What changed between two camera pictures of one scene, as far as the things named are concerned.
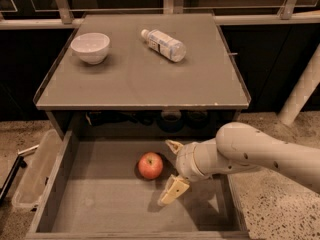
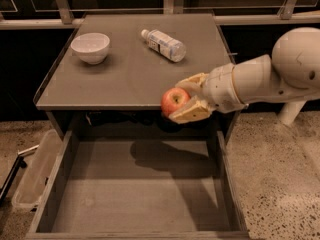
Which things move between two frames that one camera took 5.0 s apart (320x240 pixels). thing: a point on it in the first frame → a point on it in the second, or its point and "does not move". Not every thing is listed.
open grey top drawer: [93, 191] does not move
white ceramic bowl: [92, 47] does not move
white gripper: [184, 161] → [221, 88]
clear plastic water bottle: [165, 45] does not move
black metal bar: [19, 161] does not move
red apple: [150, 165] → [173, 99]
